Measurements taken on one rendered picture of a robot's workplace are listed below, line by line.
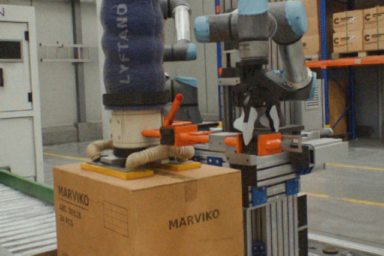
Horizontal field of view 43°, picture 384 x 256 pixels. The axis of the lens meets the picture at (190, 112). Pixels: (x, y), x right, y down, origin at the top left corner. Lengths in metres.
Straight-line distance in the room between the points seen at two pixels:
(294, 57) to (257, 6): 0.64
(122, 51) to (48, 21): 10.47
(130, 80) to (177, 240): 0.52
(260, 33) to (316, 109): 1.38
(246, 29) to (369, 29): 8.10
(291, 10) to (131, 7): 0.52
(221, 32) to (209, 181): 0.47
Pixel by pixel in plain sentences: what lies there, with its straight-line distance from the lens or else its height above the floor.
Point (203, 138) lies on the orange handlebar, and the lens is 1.36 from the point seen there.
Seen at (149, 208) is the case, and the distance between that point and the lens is 1.41.
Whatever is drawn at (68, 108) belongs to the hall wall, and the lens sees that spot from 12.15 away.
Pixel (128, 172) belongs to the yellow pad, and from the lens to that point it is 1.53.
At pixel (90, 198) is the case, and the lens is 1.63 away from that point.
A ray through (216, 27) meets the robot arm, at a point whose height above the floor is 1.37.
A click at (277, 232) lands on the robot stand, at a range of 2.44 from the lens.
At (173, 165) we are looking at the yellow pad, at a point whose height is 0.96.
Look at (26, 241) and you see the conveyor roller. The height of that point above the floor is 0.54.
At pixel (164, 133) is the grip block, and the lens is 1.49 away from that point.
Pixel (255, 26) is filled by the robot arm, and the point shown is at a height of 1.36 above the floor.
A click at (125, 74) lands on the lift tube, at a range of 1.61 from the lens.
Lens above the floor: 1.22
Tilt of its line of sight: 3 degrees down
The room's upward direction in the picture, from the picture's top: 2 degrees counter-clockwise
